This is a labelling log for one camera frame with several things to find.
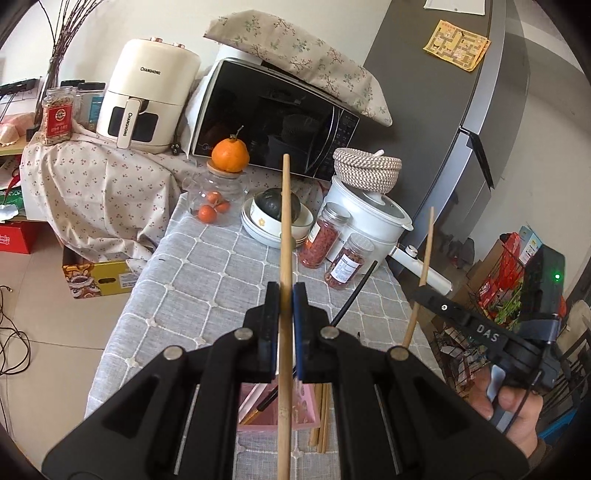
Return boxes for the nut jar with red label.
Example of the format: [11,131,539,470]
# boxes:
[39,87,76,146]

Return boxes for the black chopstick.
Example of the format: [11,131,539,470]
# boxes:
[242,387,279,426]
[330,261,379,325]

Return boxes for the white paper sheet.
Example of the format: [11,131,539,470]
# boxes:
[423,0,488,14]

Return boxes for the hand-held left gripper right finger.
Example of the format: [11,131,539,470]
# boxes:
[292,281,529,480]

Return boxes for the bare branches in vase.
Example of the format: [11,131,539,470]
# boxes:
[36,0,108,89]

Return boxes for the yellow paper note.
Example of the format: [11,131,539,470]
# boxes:
[424,20,491,72]

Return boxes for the red gift box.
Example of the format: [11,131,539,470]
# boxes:
[0,220,43,256]

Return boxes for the yellow cardboard box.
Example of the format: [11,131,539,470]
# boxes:
[62,248,147,300]

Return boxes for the dark lidded storage jars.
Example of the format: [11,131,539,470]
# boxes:
[60,80,107,129]

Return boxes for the pink seashell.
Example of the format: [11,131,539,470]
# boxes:
[0,113,37,146]

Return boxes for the wooden chopstick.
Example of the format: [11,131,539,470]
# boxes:
[320,384,334,454]
[308,384,323,448]
[277,154,296,480]
[402,206,435,349]

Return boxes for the pink utensil holder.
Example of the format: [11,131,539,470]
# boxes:
[237,382,322,433]

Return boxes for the wire snack rack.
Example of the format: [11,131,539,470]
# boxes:
[431,225,568,416]

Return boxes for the black microwave oven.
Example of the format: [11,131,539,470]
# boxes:
[190,58,361,182]

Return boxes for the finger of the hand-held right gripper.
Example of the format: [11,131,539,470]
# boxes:
[410,287,472,331]

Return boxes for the black flat device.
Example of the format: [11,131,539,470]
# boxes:
[0,78,38,96]

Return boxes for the stack of white bowls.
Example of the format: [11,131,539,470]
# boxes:
[241,188,317,250]

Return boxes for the black floor cables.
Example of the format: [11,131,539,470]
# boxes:
[0,285,34,376]

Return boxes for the grey refrigerator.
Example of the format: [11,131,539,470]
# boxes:
[362,0,540,278]

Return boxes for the woven rope basket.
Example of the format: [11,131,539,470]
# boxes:
[332,148,403,192]

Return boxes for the short jar of red berries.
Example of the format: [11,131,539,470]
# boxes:
[324,233,375,291]

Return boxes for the dark green squash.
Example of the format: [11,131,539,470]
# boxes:
[255,188,302,222]

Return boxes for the cream air fryer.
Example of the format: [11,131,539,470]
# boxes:
[96,38,201,154]

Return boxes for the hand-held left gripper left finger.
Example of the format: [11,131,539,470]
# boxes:
[41,281,281,480]

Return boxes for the cherry print cloth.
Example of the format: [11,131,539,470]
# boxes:
[21,122,199,274]

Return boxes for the tall jar of goji berries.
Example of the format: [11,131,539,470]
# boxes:
[298,202,352,269]

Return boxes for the glass jar with wooden lid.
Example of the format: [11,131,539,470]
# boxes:
[186,159,250,227]

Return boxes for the white electric cooking pot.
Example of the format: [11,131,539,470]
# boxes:
[323,175,451,296]

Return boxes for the person's right hand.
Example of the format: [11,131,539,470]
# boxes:
[471,369,546,459]

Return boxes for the large orange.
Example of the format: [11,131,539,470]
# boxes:
[211,127,250,174]

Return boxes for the floral microwave cover cloth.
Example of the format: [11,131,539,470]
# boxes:
[203,10,393,127]

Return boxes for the grey checked tablecloth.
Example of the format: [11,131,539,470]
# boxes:
[85,168,445,480]

